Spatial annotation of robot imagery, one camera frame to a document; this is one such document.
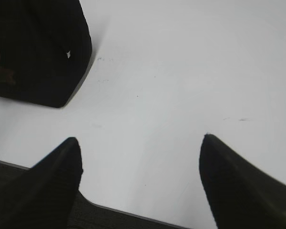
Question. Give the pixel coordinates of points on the black canvas tote bag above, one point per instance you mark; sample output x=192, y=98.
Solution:
x=45, y=49

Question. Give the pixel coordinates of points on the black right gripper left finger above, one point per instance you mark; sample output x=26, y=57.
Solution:
x=42, y=197

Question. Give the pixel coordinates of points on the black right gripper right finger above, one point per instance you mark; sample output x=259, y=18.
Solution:
x=240, y=195

